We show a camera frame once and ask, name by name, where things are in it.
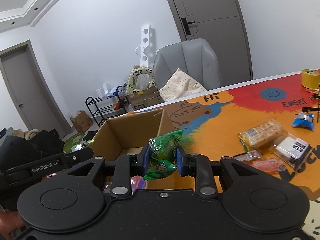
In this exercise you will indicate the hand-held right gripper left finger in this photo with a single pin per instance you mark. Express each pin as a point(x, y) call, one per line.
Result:
point(146, 160)

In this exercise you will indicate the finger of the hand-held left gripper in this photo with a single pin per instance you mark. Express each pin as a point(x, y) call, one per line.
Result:
point(76, 156)

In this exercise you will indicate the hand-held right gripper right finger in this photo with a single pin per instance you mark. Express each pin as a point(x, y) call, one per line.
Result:
point(181, 161)

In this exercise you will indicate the green snack packet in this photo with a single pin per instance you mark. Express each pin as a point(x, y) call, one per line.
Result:
point(163, 152)

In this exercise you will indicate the pink purple snack packet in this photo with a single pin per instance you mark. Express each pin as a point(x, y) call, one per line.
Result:
point(138, 182)

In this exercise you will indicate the clear cracker packet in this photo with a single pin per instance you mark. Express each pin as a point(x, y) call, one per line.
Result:
point(262, 135)

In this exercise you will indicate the person's left hand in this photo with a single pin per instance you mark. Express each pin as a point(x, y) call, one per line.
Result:
point(10, 221)

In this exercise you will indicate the green floor rug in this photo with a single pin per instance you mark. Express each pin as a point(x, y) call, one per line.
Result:
point(73, 142)

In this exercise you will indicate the black jacket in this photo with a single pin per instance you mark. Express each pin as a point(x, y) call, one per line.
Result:
point(37, 142)

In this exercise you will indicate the small brown cardboard box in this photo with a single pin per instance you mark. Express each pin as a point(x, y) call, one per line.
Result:
point(81, 122)

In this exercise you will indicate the beige plush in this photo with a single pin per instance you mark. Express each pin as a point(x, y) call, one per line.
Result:
point(25, 134)

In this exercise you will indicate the black shoe rack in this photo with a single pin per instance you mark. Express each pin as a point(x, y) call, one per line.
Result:
point(91, 105)

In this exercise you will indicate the taped cardboard floor box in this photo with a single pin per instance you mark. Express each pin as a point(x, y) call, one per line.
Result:
point(147, 100)

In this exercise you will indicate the cartoon cat table mat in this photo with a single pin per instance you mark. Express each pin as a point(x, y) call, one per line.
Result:
point(225, 120)

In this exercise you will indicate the white paper bags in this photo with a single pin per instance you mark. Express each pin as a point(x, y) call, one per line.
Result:
point(102, 91)

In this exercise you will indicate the blue plastic bag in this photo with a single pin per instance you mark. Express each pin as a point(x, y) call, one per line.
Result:
point(117, 91)

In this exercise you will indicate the dotted cream pillow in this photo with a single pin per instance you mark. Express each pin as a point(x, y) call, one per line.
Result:
point(180, 86)

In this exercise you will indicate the panda print seat cushion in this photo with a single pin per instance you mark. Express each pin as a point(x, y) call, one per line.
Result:
point(132, 80)

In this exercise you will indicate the grey side door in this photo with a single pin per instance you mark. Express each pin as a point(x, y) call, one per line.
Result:
point(25, 90)

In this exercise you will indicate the pink jelly packet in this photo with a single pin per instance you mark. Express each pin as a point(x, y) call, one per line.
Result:
point(267, 166)

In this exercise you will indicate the grey chair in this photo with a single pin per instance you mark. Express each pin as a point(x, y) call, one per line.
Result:
point(185, 62)

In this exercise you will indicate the clear packet with black label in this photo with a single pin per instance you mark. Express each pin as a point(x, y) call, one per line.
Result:
point(292, 150)

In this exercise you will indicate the white perforated board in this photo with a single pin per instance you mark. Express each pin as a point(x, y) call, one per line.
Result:
point(145, 47)

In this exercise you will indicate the blue snack packet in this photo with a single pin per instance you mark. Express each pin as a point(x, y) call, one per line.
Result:
point(303, 122)

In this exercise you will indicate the yellow tape roll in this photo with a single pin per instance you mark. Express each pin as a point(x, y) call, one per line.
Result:
point(310, 78)

